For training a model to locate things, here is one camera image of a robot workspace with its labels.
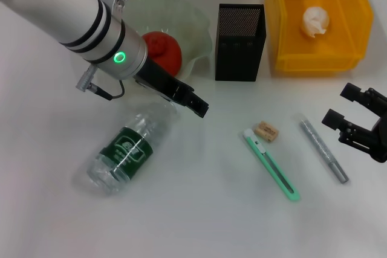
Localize white paper ball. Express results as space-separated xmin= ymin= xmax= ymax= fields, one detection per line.
xmin=299 ymin=6 xmax=331 ymax=38

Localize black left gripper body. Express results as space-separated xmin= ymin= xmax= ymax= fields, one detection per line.
xmin=134 ymin=57 xmax=195 ymax=105

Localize clear water bottle green label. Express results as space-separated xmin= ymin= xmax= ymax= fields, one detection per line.
xmin=86 ymin=102 xmax=180 ymax=198

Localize yellow plastic bin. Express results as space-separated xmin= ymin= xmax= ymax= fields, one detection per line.
xmin=265 ymin=0 xmax=375 ymax=73

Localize black mesh pen holder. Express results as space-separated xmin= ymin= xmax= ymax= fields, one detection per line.
xmin=214 ymin=3 xmax=268 ymax=82

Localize green utility knife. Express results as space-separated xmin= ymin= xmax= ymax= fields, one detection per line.
xmin=243 ymin=129 xmax=301 ymax=203

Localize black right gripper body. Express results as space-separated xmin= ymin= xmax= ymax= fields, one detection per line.
xmin=371 ymin=105 xmax=387 ymax=164

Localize beige eraser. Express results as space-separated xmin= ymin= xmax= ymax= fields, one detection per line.
xmin=253 ymin=121 xmax=279 ymax=143

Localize silver pen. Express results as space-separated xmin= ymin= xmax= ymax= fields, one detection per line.
xmin=297 ymin=112 xmax=351 ymax=184

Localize green wavy glass fruit bowl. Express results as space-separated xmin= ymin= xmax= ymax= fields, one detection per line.
xmin=122 ymin=0 xmax=212 ymax=86

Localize red-orange fruit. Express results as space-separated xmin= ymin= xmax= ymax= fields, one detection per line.
xmin=141 ymin=30 xmax=183 ymax=79

